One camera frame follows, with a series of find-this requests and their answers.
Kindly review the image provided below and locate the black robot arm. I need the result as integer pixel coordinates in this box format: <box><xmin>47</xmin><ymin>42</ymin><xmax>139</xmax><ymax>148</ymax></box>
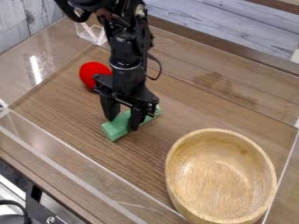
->
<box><xmin>53</xmin><ymin>0</ymin><xmax>159</xmax><ymax>131</ymax></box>

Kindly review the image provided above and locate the red plush strawberry toy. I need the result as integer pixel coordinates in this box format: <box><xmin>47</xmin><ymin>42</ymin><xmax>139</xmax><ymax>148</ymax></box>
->
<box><xmin>79</xmin><ymin>61</ymin><xmax>112</xmax><ymax>90</ymax></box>

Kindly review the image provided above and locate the black cable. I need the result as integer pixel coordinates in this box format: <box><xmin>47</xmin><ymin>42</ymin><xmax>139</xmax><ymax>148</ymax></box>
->
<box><xmin>144</xmin><ymin>53</ymin><xmax>163</xmax><ymax>81</ymax></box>

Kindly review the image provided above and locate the light wooden bowl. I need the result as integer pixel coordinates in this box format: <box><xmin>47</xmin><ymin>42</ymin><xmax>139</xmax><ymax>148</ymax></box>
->
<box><xmin>164</xmin><ymin>128</ymin><xmax>276</xmax><ymax>224</ymax></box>

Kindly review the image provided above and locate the black metal table bracket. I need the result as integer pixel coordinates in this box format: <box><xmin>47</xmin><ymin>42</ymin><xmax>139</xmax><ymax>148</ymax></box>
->
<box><xmin>25</xmin><ymin>185</ymin><xmax>67</xmax><ymax>224</ymax></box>

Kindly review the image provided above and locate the clear acrylic corner bracket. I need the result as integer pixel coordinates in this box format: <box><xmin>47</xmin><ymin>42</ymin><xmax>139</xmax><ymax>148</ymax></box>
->
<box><xmin>75</xmin><ymin>23</ymin><xmax>108</xmax><ymax>46</ymax></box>

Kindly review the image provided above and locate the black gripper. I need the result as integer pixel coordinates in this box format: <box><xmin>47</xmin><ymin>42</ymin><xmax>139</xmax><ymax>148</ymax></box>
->
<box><xmin>93</xmin><ymin>63</ymin><xmax>159</xmax><ymax>131</ymax></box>

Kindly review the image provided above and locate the green rectangular block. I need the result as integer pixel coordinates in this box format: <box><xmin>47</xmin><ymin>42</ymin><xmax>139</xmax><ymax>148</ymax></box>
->
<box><xmin>100</xmin><ymin>104</ymin><xmax>164</xmax><ymax>143</ymax></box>

